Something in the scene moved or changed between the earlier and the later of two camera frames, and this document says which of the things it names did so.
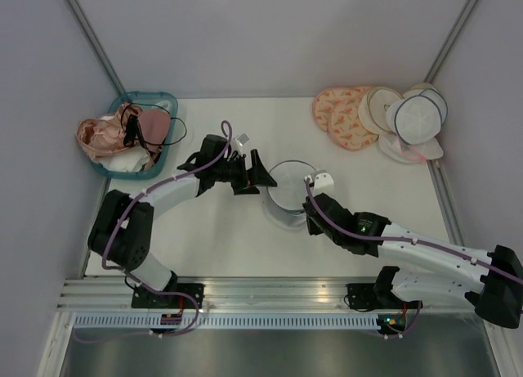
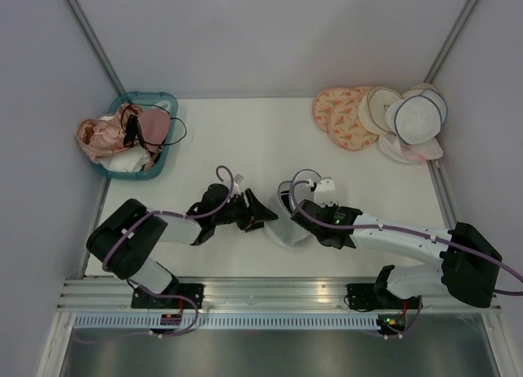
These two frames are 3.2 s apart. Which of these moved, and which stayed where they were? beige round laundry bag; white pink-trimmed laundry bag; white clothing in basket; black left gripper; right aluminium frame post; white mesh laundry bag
Moved: black left gripper; white mesh laundry bag
Stayed: white clothing in basket; right aluminium frame post; white pink-trimmed laundry bag; beige round laundry bag
